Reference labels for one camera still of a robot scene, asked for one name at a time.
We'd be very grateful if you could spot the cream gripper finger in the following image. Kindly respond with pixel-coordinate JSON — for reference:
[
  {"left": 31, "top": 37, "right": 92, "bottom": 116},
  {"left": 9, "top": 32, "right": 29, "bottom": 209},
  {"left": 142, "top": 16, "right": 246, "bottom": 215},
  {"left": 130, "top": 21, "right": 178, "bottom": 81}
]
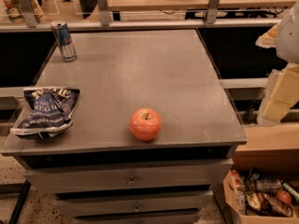
[
  {"left": 257, "top": 63, "right": 299, "bottom": 126},
  {"left": 255, "top": 23, "right": 279, "bottom": 49}
]

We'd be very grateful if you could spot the blue chip bag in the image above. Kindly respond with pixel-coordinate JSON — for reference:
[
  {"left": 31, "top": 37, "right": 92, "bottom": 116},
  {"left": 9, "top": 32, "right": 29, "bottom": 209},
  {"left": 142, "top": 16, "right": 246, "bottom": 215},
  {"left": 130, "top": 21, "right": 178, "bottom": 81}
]
[{"left": 10, "top": 87, "right": 80, "bottom": 139}]

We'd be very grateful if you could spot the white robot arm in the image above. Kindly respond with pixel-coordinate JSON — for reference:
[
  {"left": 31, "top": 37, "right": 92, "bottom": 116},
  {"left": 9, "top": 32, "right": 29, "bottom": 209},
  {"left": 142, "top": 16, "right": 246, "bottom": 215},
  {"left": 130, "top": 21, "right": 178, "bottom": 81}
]
[{"left": 256, "top": 2, "right": 299, "bottom": 126}]

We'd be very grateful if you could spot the red apple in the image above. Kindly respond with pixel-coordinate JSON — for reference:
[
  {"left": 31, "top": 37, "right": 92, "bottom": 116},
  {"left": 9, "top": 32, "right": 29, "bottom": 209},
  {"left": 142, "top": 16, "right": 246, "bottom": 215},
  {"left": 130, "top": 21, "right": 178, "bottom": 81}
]
[{"left": 129, "top": 108, "right": 162, "bottom": 142}]

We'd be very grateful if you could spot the cardboard box of snacks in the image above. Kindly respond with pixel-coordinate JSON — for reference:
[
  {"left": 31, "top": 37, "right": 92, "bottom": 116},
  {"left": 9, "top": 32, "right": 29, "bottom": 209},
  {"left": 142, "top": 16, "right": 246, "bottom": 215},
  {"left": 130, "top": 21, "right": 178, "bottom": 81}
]
[{"left": 222, "top": 167, "right": 299, "bottom": 224}]

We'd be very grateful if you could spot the top drawer metal knob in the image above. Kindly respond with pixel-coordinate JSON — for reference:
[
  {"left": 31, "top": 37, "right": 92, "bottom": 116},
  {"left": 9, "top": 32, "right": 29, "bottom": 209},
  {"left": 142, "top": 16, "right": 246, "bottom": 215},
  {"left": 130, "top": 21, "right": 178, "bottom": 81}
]
[{"left": 127, "top": 175, "right": 136, "bottom": 187}]

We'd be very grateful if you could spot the drawer metal knob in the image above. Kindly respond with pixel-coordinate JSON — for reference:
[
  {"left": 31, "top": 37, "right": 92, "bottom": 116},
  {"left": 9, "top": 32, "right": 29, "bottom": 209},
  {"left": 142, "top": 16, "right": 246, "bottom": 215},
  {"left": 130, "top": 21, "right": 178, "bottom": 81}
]
[
  {"left": 134, "top": 204, "right": 141, "bottom": 213},
  {"left": 127, "top": 175, "right": 136, "bottom": 187}
]

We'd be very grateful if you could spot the grey drawer cabinet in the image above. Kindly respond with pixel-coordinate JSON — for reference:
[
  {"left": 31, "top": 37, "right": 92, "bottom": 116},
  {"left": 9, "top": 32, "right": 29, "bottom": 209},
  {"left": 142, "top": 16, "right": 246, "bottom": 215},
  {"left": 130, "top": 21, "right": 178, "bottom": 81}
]
[{"left": 3, "top": 29, "right": 246, "bottom": 224}]

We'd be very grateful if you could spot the blue silver energy drink can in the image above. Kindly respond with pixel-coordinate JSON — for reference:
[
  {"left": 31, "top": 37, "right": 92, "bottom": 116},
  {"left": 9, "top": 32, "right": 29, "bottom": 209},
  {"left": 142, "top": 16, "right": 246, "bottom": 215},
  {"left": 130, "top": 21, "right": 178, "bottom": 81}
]
[{"left": 50, "top": 21, "right": 77, "bottom": 62}]

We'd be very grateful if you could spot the middle metal railing post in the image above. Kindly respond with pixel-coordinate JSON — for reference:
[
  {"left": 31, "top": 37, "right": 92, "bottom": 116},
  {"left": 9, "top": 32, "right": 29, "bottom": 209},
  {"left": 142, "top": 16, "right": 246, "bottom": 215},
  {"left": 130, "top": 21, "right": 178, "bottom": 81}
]
[{"left": 97, "top": 0, "right": 110, "bottom": 26}]

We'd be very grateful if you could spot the left metal railing post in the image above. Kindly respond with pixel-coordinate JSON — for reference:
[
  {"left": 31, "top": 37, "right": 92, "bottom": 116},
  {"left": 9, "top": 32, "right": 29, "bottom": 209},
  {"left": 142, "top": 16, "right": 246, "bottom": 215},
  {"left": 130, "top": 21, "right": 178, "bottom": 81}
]
[{"left": 18, "top": 0, "right": 38, "bottom": 28}]

